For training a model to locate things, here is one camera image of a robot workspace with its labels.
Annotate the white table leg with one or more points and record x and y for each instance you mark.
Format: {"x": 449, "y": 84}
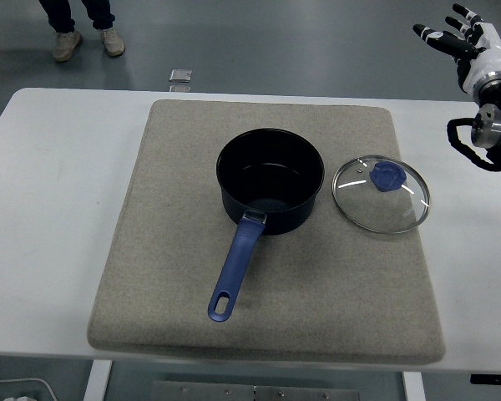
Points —
{"x": 98, "y": 382}
{"x": 413, "y": 388}

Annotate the black bar under table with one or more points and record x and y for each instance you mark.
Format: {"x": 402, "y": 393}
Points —
{"x": 492, "y": 379}

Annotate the grey metal plate with screws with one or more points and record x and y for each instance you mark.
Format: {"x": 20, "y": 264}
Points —
{"x": 192, "y": 392}

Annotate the beige fabric mat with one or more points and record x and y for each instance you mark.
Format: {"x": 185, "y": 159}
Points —
{"x": 171, "y": 271}

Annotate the white rounded floor frame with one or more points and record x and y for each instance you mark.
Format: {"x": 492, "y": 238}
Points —
{"x": 25, "y": 379}

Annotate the person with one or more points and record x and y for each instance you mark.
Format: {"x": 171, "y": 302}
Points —
{"x": 58, "y": 14}

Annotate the glass pot lid blue knob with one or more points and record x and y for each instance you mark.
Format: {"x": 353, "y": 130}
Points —
{"x": 386, "y": 175}

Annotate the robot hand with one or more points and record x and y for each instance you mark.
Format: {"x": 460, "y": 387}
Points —
{"x": 490, "y": 50}

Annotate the shiny metal floor plate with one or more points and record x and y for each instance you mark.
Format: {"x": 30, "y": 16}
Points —
{"x": 179, "y": 88}
{"x": 180, "y": 74}

